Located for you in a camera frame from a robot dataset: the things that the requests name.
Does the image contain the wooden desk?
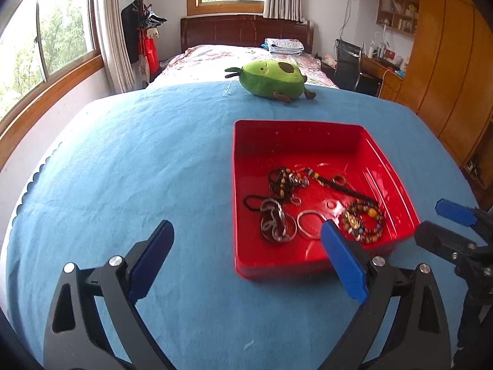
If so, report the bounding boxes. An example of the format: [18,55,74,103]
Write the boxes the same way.
[361,56,404,102]

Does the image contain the black bead necklace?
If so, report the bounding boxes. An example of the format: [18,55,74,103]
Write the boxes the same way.
[242,165,380,213]

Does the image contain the silver bangle ring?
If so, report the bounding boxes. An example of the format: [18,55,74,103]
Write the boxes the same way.
[296,209,328,241]

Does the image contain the wall shelf with items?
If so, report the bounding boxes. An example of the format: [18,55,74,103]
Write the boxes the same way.
[376,0,419,36]

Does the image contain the multicolour bead bracelet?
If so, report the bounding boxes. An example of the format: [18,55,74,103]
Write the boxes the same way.
[338,198,386,244]

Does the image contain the red tin box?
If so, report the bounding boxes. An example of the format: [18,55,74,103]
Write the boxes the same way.
[232,119,419,280]

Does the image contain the folded white blue towel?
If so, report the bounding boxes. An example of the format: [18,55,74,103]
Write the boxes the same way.
[262,38,305,55]

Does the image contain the wooden framed window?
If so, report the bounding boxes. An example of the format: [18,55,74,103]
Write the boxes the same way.
[1,0,104,165]

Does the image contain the wooden wardrobe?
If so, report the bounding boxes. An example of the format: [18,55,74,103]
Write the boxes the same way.
[396,0,492,198]

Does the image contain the dark wooden headboard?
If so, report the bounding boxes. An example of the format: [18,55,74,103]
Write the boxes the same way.
[181,14,314,54]

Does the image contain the green avocado plush toy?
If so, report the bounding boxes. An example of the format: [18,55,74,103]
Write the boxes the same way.
[225,60,316,104]

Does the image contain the black desk chair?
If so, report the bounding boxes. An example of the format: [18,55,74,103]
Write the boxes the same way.
[333,39,362,92]

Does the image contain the coat rack with clothes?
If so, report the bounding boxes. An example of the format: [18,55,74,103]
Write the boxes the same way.
[120,0,167,88]

